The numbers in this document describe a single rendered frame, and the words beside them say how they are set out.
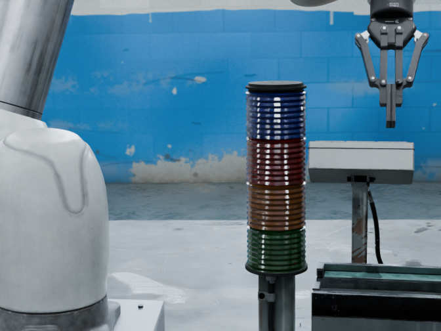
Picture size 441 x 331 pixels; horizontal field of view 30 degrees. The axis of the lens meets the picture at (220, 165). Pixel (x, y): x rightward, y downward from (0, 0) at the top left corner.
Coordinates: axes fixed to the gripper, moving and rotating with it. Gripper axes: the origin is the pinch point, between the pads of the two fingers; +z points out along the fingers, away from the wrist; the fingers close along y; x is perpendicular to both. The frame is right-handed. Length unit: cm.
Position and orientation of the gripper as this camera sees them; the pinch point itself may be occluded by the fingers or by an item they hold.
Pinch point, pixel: (390, 106)
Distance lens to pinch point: 143.1
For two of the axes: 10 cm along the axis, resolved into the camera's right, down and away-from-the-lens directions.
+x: 1.6, 3.4, 9.3
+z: -0.8, 9.4, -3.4
